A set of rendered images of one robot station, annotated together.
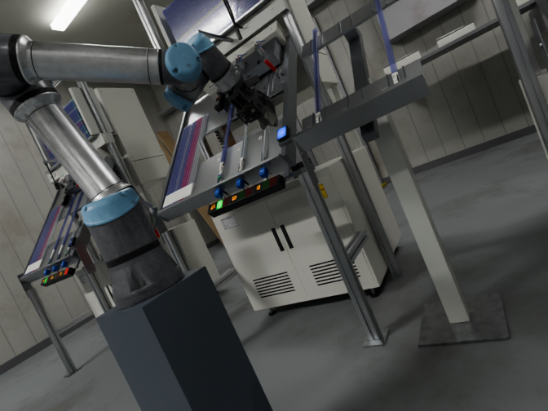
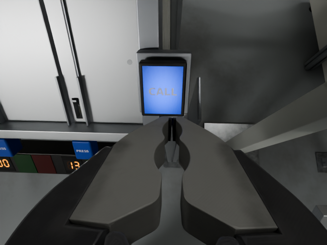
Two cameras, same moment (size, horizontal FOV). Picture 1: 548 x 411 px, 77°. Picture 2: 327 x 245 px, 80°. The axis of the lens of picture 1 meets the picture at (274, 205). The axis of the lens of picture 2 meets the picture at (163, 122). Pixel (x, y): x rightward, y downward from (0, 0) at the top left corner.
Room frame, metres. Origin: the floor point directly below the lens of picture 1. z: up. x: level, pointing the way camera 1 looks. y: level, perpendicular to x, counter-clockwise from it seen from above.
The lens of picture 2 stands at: (1.12, -0.09, 0.95)
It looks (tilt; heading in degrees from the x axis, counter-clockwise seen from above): 75 degrees down; 337
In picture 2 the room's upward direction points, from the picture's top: 7 degrees counter-clockwise
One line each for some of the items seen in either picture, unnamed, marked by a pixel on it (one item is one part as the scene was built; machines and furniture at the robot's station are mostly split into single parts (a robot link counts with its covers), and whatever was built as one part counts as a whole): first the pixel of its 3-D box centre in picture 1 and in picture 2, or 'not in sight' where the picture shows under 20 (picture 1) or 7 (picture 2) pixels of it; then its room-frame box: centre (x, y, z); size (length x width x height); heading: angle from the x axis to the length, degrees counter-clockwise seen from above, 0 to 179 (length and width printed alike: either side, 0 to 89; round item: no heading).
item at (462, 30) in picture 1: (454, 37); not in sight; (3.33, -2.21, 1.17); 0.35 x 0.33 x 0.09; 56
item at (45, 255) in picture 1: (114, 249); not in sight; (2.49, 1.17, 0.66); 1.01 x 0.73 x 1.31; 148
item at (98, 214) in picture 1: (119, 222); not in sight; (0.76, 0.32, 0.72); 0.13 x 0.12 x 0.14; 12
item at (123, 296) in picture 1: (142, 270); not in sight; (0.75, 0.32, 0.60); 0.15 x 0.15 x 0.10
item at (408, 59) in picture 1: (402, 64); not in sight; (3.61, -1.79, 1.18); 0.39 x 0.37 x 0.10; 56
